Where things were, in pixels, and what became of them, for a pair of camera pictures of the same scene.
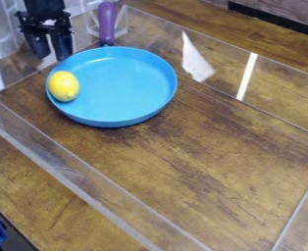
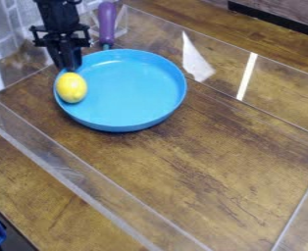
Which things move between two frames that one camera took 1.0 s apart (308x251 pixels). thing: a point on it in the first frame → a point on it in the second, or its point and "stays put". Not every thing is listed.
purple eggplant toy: x=107 y=16 stays put
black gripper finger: x=39 y=43 → x=58 y=52
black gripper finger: x=63 y=42 → x=72 y=50
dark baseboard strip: x=272 y=18 stays put
